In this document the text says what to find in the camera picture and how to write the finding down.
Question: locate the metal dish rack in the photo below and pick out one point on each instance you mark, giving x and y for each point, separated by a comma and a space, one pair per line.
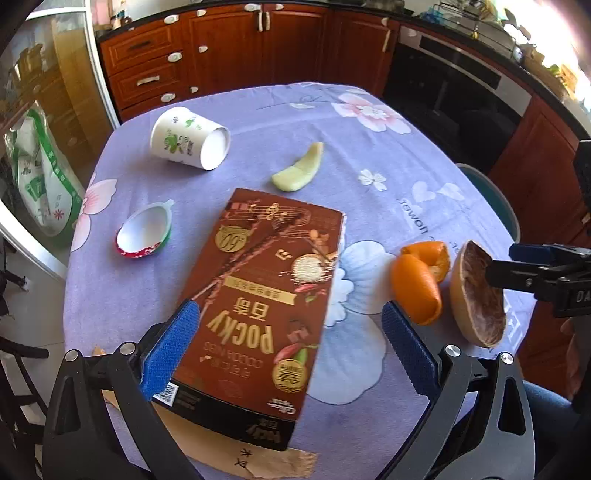
475, 27

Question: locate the black built-in oven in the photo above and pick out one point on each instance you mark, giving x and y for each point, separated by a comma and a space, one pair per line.
438, 101

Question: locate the orange peel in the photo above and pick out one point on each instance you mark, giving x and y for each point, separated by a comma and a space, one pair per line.
415, 290

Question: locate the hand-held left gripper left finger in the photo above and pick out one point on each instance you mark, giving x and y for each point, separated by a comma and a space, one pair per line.
171, 350

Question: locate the black kitchen countertop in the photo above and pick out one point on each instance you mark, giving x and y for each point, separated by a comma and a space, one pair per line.
549, 90

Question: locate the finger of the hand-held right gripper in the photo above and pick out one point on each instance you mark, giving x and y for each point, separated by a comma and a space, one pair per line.
517, 277
531, 252

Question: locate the white green-print paper cup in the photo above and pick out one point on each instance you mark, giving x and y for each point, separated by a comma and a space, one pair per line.
180, 138

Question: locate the wicker basket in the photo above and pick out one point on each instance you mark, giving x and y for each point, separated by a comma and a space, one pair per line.
551, 69

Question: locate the person's blue trouser leg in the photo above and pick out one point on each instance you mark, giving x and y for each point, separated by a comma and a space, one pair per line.
549, 424

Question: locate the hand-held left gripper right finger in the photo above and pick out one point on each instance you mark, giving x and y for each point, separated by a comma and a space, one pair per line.
411, 353

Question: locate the pale green melon slice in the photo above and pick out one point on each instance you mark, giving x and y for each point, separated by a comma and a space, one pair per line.
295, 173

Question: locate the person's right hand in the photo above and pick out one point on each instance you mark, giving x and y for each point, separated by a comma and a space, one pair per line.
579, 360

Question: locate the green and white bag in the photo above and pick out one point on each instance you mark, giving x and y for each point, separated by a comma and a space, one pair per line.
41, 184

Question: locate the purple floral tablecloth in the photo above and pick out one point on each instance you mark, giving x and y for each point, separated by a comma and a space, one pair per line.
323, 129

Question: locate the brown paper chopstick sleeve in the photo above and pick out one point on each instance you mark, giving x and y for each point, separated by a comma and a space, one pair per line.
258, 461

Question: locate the teal trash bin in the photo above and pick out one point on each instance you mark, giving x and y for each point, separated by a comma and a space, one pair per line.
501, 207

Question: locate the dark wooden chair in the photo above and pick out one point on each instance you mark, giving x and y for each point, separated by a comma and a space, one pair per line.
18, 392

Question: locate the brown snack box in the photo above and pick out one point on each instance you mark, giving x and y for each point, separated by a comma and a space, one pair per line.
258, 300

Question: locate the glass sliding door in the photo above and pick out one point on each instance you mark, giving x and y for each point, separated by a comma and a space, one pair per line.
46, 69

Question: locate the red wooden door cabinet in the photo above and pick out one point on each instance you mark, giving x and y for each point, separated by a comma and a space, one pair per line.
545, 161

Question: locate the brown fruit shell half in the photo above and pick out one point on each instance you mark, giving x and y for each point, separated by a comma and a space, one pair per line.
480, 300

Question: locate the red wooden drawer cabinet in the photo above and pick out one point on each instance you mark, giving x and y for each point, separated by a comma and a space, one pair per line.
231, 50

